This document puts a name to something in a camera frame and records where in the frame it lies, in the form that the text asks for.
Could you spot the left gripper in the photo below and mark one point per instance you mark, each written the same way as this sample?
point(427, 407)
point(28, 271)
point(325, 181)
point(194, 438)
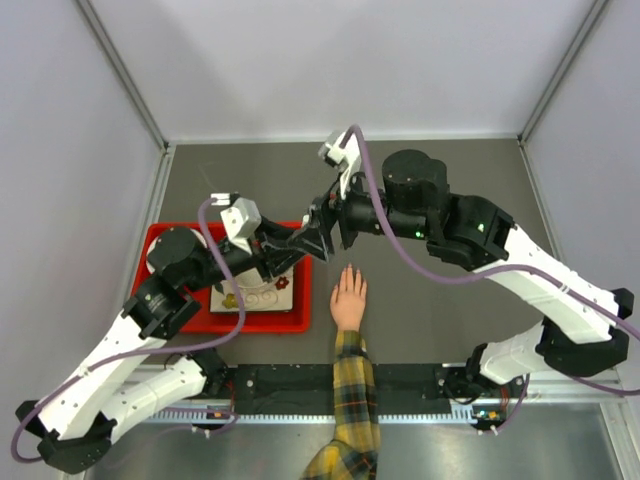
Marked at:
point(271, 248)

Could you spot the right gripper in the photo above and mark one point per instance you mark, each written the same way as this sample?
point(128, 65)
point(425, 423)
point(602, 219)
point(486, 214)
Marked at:
point(322, 216)

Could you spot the yellow plaid sleeve forearm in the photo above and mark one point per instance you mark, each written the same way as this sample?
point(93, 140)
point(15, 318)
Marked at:
point(353, 451)

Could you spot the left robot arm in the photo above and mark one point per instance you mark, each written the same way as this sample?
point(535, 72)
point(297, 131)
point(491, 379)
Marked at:
point(131, 374)

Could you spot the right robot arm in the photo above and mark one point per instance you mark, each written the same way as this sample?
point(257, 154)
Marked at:
point(581, 332)

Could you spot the mannequin hand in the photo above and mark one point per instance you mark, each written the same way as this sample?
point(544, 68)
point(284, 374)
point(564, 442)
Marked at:
point(348, 299)

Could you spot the floral square plate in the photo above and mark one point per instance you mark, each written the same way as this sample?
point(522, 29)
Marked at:
point(276, 295)

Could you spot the red plastic tray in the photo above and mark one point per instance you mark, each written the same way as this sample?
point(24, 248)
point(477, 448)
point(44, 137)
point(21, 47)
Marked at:
point(296, 320)

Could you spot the white bowl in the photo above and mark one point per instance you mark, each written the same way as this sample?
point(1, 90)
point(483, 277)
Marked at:
point(173, 246)

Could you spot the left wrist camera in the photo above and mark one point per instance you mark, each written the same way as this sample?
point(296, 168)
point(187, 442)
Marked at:
point(240, 217)

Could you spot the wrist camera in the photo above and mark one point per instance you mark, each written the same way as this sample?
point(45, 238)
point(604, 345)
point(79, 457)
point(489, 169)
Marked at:
point(240, 217)
point(342, 155)

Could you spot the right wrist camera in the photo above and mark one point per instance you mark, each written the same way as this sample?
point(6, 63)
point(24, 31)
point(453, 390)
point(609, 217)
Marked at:
point(342, 155)

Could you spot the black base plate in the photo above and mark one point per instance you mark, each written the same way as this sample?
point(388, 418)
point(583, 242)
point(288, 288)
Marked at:
point(307, 389)

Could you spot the aluminium frame rail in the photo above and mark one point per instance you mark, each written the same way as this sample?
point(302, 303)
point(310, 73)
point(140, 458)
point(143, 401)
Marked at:
point(542, 388)

